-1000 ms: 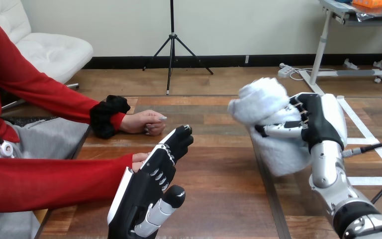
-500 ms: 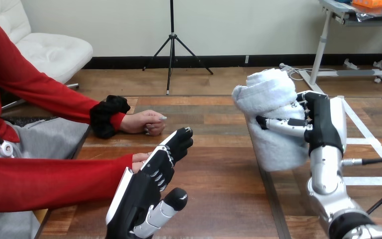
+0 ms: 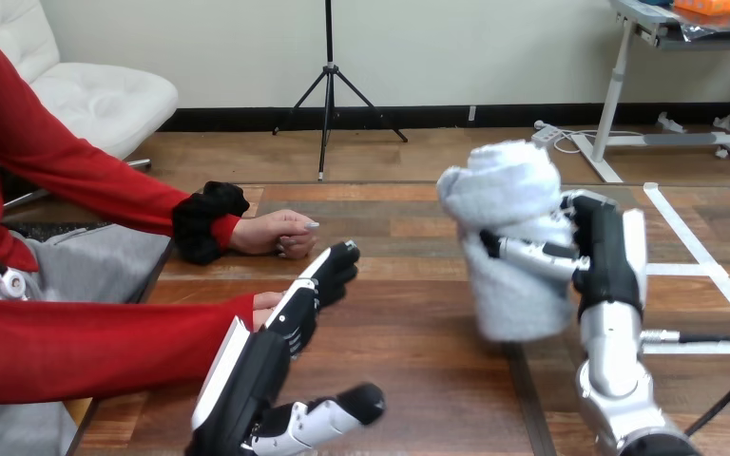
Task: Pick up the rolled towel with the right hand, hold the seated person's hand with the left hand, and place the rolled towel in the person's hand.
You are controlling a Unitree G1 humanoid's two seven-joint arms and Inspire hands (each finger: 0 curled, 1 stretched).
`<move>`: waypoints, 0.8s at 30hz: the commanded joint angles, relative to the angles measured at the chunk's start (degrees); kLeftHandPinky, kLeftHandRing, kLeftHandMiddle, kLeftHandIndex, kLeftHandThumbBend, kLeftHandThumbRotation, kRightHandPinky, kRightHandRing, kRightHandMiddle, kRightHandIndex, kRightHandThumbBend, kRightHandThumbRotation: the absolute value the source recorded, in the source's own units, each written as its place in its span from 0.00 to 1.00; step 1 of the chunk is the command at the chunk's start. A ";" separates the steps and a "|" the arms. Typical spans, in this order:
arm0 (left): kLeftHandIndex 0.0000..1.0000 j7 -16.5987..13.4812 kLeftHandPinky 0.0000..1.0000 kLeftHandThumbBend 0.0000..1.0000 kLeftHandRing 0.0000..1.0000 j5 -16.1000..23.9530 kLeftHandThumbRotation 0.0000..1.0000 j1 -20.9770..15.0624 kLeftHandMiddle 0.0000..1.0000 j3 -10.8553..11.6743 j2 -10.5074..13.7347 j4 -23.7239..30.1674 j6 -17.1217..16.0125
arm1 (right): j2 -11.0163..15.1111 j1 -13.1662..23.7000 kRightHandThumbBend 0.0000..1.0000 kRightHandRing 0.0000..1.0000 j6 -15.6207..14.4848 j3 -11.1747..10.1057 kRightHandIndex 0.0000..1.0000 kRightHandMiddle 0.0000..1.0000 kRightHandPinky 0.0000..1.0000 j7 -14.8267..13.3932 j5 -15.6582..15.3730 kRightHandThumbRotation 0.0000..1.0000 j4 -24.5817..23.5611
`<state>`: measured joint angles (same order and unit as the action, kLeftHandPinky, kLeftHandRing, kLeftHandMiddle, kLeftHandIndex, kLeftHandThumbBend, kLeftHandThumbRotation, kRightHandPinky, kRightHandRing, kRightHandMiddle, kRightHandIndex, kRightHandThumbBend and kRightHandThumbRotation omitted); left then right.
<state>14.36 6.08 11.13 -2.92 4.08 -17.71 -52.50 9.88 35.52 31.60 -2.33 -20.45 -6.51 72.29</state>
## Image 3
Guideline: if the black tripod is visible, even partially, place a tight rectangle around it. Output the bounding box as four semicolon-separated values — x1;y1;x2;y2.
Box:
272;0;409;182

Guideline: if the tangle of cables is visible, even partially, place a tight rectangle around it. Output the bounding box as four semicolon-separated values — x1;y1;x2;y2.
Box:
553;127;629;156

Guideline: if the white cushioned chair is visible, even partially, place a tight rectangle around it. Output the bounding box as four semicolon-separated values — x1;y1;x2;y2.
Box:
0;0;180;210

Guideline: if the black cable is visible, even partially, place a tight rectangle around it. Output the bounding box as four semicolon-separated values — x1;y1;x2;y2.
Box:
641;330;730;439

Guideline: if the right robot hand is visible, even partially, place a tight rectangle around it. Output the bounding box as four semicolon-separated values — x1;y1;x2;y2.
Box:
479;189;649;317

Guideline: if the white power strip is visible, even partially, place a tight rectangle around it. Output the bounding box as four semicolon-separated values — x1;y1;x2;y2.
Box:
531;121;562;148

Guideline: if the person's forearm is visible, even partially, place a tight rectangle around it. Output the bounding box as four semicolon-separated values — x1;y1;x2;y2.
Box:
56;135;251;266
0;294;257;406

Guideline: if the foil sheet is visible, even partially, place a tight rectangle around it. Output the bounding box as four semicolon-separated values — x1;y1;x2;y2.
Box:
616;0;730;44

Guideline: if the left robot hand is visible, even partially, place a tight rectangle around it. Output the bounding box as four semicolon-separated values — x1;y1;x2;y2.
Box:
185;240;386;456

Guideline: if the person's hand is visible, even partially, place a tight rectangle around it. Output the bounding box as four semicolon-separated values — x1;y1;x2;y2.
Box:
252;290;287;333
229;209;321;260

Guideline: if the white towel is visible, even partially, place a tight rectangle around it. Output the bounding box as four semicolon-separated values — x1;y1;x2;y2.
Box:
437;139;579;344

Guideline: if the white desk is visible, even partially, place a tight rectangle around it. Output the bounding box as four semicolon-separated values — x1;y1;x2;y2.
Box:
569;0;730;183

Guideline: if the orange thing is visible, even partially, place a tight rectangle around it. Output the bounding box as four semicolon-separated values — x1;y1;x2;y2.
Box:
673;0;730;17

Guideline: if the person's body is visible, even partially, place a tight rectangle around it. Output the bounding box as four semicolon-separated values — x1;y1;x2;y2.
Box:
0;0;174;456

